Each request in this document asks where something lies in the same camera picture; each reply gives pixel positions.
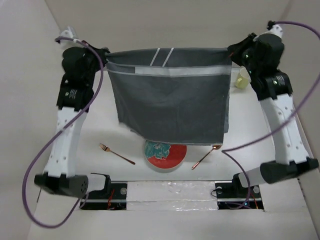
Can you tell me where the copper fork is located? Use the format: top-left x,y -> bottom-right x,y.
99,143 -> 136,165

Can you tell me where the pale yellow mug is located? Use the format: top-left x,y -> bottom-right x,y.
234,67 -> 251,90

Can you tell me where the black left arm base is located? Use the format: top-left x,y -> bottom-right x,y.
79,181 -> 128,211

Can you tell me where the red and teal plate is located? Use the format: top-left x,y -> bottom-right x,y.
143,140 -> 187,173

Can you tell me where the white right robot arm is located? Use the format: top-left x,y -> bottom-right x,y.
227,21 -> 319,197

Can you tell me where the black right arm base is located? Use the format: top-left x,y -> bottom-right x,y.
210,180 -> 264,210

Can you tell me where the grey striped cloth placemat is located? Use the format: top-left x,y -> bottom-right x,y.
106,47 -> 232,145

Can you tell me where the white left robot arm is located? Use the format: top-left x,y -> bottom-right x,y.
34,46 -> 110,198

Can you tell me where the copper spoon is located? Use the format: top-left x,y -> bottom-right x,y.
191,145 -> 222,170

